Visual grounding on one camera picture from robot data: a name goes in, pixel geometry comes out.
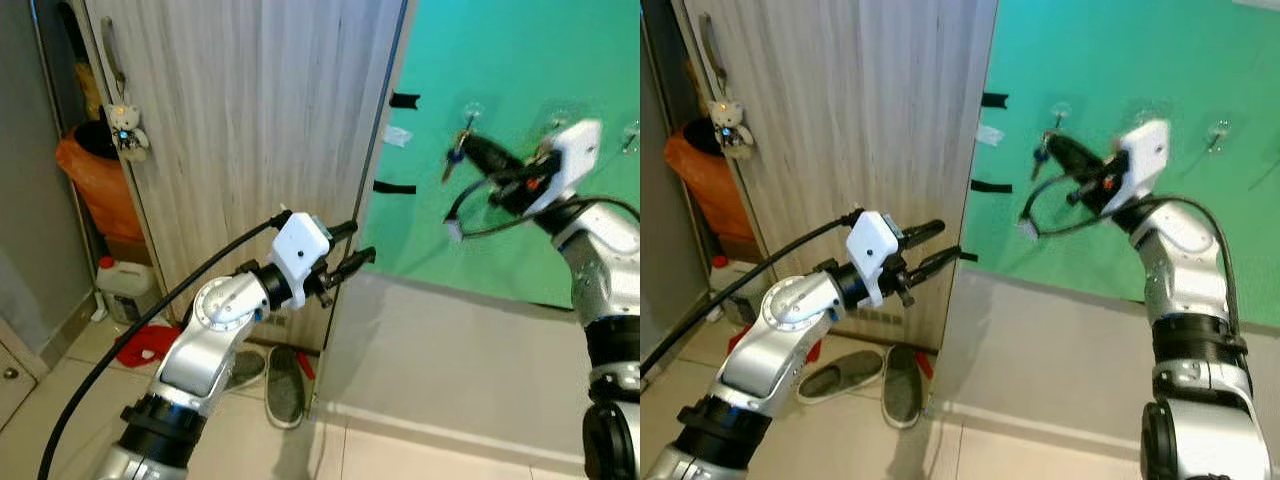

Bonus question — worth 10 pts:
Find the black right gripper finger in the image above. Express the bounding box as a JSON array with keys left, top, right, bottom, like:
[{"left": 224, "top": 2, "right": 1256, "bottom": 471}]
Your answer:
[
  {"left": 462, "top": 131, "right": 533, "bottom": 183},
  {"left": 1042, "top": 132, "right": 1111, "bottom": 181},
  {"left": 1065, "top": 182, "right": 1109, "bottom": 213},
  {"left": 487, "top": 183, "right": 531, "bottom": 215}
]

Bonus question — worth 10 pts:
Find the key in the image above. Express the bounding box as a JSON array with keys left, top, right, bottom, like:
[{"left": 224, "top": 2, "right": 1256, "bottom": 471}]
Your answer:
[
  {"left": 1030, "top": 125, "right": 1063, "bottom": 183},
  {"left": 442, "top": 112, "right": 476, "bottom": 186}
]

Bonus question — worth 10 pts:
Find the orange bin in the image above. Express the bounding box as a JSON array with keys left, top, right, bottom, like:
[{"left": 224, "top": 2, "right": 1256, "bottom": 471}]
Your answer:
[
  {"left": 55, "top": 120, "right": 146, "bottom": 246},
  {"left": 663, "top": 122, "right": 746, "bottom": 263}
]

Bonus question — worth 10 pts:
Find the white jug with red cap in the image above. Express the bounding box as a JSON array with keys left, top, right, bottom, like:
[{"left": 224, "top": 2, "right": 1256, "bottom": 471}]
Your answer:
[
  {"left": 708, "top": 255, "right": 746, "bottom": 301},
  {"left": 95, "top": 257, "right": 161, "bottom": 323}
]

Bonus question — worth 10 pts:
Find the white cabinet with knob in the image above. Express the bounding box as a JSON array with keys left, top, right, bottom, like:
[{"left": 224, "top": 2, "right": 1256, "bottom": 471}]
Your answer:
[{"left": 0, "top": 318, "right": 51, "bottom": 433}]

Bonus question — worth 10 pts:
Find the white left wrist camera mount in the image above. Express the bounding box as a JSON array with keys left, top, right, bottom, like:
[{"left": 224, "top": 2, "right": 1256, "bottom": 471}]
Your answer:
[
  {"left": 845, "top": 210, "right": 901, "bottom": 308},
  {"left": 268, "top": 210, "right": 333, "bottom": 309}
]

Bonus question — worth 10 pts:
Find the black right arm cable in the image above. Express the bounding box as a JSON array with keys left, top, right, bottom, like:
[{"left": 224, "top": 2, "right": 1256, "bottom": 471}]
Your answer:
[
  {"left": 443, "top": 175, "right": 641, "bottom": 241},
  {"left": 1020, "top": 175, "right": 1244, "bottom": 331}
]

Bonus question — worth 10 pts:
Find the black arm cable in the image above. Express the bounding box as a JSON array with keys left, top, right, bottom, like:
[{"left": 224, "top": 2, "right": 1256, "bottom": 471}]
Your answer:
[
  {"left": 640, "top": 210, "right": 866, "bottom": 381},
  {"left": 443, "top": 175, "right": 641, "bottom": 241},
  {"left": 1020, "top": 175, "right": 1244, "bottom": 331},
  {"left": 37, "top": 210, "right": 293, "bottom": 480}
]

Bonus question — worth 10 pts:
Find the green wall board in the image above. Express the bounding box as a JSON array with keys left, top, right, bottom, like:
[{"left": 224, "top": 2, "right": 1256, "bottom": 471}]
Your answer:
[
  {"left": 955, "top": 0, "right": 1280, "bottom": 329},
  {"left": 360, "top": 0, "right": 641, "bottom": 309}
]

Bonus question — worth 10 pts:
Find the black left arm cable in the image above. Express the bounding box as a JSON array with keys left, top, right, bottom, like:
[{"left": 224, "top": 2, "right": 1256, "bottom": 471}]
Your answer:
[
  {"left": 640, "top": 210, "right": 866, "bottom": 381},
  {"left": 37, "top": 210, "right": 293, "bottom": 480}
]

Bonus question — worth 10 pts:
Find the small teddy bear keychain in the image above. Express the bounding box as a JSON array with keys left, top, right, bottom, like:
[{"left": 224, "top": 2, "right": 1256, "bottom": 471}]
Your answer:
[
  {"left": 710, "top": 98, "right": 756, "bottom": 161},
  {"left": 105, "top": 98, "right": 151, "bottom": 163}
]

